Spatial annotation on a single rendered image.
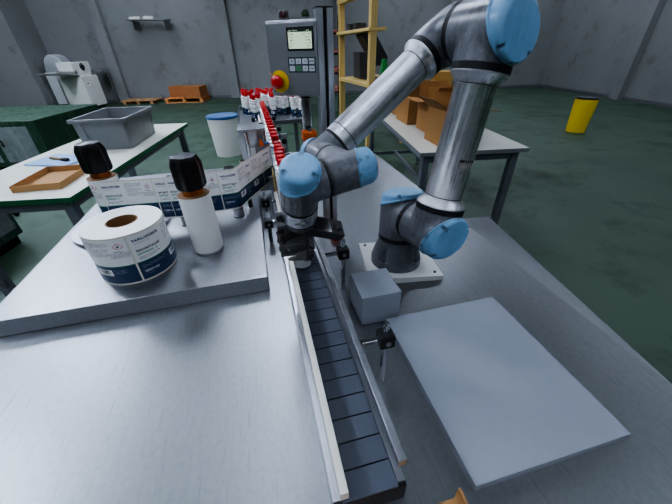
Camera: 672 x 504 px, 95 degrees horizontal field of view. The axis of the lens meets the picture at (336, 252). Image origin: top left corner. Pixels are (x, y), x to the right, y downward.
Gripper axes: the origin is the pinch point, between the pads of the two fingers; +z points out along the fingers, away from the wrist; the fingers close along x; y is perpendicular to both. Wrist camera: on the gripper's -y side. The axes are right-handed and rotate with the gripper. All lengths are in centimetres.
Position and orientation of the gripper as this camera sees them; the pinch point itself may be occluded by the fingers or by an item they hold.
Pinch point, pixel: (307, 255)
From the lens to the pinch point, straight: 84.8
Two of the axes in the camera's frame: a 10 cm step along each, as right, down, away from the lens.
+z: -1.0, 4.6, 8.8
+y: -9.7, 1.5, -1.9
